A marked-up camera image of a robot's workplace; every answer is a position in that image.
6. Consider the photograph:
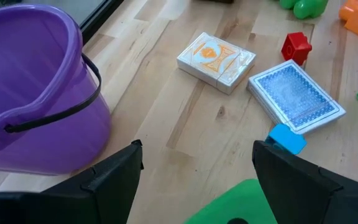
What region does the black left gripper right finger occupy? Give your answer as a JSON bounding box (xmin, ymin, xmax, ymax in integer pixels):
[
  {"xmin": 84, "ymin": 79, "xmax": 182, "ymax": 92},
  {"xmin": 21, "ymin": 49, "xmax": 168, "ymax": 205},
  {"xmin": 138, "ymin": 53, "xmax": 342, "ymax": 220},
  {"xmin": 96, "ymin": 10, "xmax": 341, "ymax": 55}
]
[{"xmin": 252, "ymin": 139, "xmax": 358, "ymax": 224}]

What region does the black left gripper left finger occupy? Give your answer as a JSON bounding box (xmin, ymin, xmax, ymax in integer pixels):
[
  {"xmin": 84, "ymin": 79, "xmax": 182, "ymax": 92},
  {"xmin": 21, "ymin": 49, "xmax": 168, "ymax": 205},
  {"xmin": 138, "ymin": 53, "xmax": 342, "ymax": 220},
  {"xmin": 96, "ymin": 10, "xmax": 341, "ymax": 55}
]
[{"xmin": 0, "ymin": 139, "xmax": 145, "ymax": 224}]

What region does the small blue toy brick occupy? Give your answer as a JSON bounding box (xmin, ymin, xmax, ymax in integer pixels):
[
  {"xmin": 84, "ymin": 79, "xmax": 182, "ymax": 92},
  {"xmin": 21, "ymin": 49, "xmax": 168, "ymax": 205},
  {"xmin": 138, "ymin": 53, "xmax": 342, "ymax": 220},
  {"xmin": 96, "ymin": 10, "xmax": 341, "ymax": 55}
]
[{"xmin": 265, "ymin": 123, "xmax": 308, "ymax": 156}]

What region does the green foam die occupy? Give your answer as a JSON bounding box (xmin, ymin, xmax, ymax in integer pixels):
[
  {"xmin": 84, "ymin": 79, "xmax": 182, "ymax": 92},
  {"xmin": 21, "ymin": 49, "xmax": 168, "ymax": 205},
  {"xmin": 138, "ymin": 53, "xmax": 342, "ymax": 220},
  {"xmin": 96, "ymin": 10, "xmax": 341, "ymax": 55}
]
[{"xmin": 183, "ymin": 178, "xmax": 279, "ymax": 224}]

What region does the blue patterned card deck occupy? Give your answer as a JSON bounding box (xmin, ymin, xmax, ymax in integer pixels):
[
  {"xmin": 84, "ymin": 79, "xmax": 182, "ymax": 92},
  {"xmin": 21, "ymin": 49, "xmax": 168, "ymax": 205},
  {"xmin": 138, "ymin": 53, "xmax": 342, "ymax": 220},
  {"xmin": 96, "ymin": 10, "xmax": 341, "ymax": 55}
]
[{"xmin": 247, "ymin": 58, "xmax": 347, "ymax": 136}]

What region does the small red toy brick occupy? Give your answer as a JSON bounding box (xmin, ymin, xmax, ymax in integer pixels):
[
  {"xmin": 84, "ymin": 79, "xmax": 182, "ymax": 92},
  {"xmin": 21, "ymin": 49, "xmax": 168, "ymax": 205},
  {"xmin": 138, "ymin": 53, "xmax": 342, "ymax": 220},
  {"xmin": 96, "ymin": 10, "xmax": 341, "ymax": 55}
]
[{"xmin": 280, "ymin": 31, "xmax": 313, "ymax": 66}]

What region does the orange patterned card deck box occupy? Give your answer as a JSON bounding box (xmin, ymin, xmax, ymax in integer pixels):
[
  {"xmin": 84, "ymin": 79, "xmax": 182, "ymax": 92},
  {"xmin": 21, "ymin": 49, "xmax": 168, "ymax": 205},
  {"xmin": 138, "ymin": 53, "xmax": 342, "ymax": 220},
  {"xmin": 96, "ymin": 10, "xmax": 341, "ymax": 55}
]
[{"xmin": 176, "ymin": 31, "xmax": 257, "ymax": 96}]

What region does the long green toy brick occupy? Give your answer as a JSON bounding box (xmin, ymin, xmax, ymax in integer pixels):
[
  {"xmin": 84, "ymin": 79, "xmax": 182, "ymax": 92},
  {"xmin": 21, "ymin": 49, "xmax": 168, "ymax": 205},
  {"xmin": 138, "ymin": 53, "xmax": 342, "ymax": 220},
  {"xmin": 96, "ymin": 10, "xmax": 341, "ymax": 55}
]
[{"xmin": 278, "ymin": 0, "xmax": 329, "ymax": 20}]

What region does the purple plastic bucket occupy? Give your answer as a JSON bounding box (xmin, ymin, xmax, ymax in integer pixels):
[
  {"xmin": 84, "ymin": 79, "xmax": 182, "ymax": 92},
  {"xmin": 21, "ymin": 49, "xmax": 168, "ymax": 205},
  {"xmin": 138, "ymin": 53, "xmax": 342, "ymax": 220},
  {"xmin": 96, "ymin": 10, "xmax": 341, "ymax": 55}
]
[{"xmin": 0, "ymin": 3, "xmax": 112, "ymax": 175}]

